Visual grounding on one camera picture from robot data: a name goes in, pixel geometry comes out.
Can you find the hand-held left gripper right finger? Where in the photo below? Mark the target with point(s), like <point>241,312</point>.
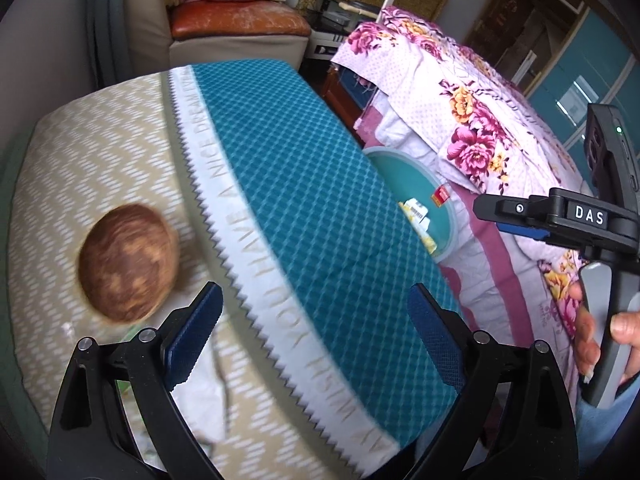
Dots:
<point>437,335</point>

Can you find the floral blanket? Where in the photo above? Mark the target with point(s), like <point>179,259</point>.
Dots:
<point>450,85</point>

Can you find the teal plastic basin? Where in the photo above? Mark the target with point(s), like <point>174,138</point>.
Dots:
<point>400,175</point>

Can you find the grey-green folded frame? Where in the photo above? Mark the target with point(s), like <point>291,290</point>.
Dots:
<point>107,25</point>

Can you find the white tissue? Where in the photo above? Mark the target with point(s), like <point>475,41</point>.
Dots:
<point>205,400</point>

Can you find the teal glass cabinet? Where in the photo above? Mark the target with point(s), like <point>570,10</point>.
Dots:
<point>570,80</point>

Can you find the cream armchair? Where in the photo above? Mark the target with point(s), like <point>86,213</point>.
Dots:
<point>145,25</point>

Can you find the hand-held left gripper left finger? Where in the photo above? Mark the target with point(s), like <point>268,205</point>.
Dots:
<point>192,340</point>

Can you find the black stereo equipment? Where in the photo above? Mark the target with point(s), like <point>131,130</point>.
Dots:
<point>330,25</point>

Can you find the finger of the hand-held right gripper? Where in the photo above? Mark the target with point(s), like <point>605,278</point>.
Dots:
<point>510,207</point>
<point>525,232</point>

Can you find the red wooden cabinet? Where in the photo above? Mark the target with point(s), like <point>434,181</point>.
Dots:
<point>342,95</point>

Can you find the brown wooden shelf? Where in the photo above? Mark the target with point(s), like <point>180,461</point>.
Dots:
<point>510,15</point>

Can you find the orange seat cushion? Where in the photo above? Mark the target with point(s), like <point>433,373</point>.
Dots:
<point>235,20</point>

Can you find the wooden stick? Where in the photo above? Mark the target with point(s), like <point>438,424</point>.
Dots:
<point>360,7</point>

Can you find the person's right forearm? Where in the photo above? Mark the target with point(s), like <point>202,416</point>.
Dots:
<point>615,440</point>

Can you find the person's right hand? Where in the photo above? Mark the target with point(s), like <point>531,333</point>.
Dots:
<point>585,330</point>

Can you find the brown round object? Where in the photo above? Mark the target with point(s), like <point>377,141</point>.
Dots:
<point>127,262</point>

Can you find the white and yellow packet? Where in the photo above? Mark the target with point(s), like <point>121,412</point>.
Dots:
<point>417,217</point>

